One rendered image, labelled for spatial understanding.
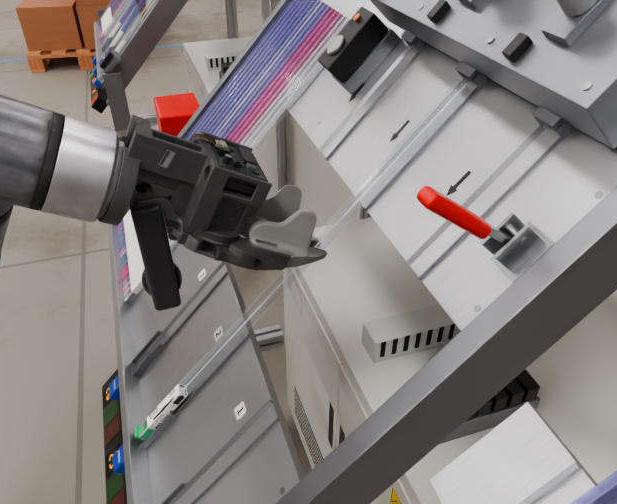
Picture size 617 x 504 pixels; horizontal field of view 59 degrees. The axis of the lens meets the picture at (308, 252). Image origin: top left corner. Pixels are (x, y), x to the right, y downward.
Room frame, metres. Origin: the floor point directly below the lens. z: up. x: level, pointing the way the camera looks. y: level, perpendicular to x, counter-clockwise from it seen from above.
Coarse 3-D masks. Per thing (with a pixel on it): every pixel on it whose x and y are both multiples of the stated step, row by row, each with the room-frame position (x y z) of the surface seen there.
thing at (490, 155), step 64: (384, 64) 0.61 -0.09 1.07; (448, 64) 0.53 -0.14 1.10; (320, 128) 0.60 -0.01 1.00; (384, 128) 0.52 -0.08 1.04; (448, 128) 0.46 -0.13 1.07; (512, 128) 0.41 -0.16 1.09; (576, 128) 0.37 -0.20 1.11; (384, 192) 0.44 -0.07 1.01; (448, 192) 0.39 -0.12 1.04; (512, 192) 0.36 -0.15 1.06; (576, 192) 0.32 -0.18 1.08; (448, 256) 0.34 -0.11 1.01
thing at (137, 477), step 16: (112, 240) 0.75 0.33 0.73; (112, 256) 0.71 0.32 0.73; (112, 272) 0.67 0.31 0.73; (112, 288) 0.63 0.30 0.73; (128, 304) 0.60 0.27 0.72; (128, 320) 0.56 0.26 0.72; (128, 336) 0.53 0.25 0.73; (128, 352) 0.50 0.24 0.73; (128, 368) 0.47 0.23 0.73; (128, 384) 0.44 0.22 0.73; (128, 400) 0.42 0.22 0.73; (128, 416) 0.39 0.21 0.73; (128, 432) 0.37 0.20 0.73; (128, 448) 0.35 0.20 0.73; (128, 464) 0.33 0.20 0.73; (144, 464) 0.34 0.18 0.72; (128, 480) 0.31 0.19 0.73; (144, 480) 0.32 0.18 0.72; (128, 496) 0.30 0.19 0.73; (144, 496) 0.30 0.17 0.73
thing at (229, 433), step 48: (192, 288) 0.53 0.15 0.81; (144, 336) 0.52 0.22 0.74; (192, 336) 0.46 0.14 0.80; (144, 384) 0.45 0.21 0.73; (240, 384) 0.36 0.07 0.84; (192, 432) 0.34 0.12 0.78; (240, 432) 0.31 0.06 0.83; (288, 432) 0.29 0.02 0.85; (192, 480) 0.29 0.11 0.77; (240, 480) 0.27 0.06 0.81; (288, 480) 0.24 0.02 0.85
